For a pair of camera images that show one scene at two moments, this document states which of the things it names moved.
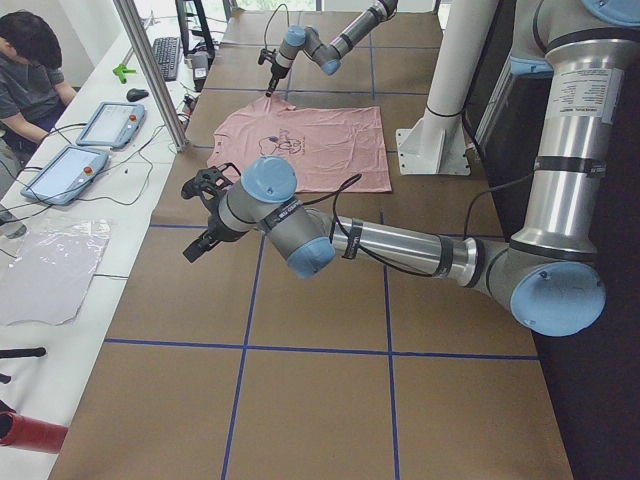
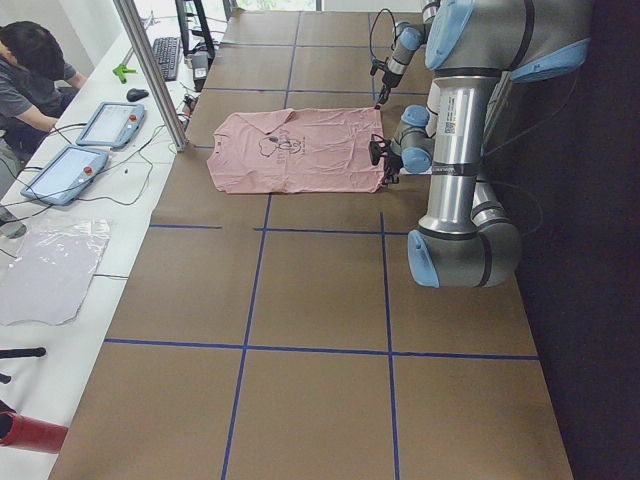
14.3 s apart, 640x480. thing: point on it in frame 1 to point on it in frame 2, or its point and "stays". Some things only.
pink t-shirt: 329,148 stays
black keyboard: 167,50 stays
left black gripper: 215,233 to 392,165
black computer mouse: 135,94 stays
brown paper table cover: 221,364 stays
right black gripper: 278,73 to 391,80
